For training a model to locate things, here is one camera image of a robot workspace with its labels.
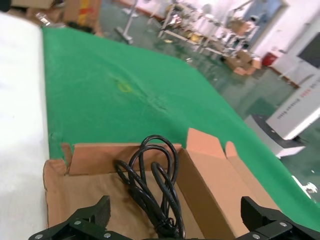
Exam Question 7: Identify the silver metal clip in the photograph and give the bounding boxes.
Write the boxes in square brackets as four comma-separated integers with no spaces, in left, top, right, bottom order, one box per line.
[291,174,320,201]

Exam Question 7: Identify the green table cloth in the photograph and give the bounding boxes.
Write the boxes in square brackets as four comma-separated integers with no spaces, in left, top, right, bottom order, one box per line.
[41,26,320,233]

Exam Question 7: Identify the metal frame work table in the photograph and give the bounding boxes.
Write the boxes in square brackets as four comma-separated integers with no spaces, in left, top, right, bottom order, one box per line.
[157,0,242,55]

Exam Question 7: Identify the red bin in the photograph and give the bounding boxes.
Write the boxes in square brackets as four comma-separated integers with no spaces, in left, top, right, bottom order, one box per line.
[262,51,278,67]

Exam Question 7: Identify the black power cable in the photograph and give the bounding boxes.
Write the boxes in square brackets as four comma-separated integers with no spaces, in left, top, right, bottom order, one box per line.
[114,134,186,240]

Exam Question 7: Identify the grey screen white frame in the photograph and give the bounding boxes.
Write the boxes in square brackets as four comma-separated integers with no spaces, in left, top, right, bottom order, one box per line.
[296,31,320,66]

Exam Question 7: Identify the torn-edge open cardboard box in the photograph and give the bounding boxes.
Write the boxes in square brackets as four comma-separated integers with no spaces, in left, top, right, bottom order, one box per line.
[42,127,283,240]

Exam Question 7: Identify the grey metal stand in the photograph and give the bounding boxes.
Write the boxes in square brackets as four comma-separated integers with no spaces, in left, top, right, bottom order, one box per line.
[114,0,141,45]

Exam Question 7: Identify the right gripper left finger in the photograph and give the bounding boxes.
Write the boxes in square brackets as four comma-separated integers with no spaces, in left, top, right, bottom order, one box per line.
[28,194,118,240]

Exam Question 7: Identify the brown cardboard box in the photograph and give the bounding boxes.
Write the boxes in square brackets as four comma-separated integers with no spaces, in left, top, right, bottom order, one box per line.
[250,56,263,70]
[233,65,256,76]

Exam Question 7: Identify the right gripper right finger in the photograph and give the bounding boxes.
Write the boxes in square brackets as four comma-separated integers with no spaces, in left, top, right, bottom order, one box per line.
[234,196,320,240]

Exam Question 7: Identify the red yellow printed carton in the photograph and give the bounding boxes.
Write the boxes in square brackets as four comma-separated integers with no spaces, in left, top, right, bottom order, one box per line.
[62,0,104,37]

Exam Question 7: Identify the white grey machine base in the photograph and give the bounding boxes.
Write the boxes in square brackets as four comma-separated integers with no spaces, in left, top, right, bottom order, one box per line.
[244,113,307,159]

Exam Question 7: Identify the white cabinet red text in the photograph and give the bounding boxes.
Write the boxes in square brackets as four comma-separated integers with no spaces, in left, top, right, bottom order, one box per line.
[266,74,320,141]

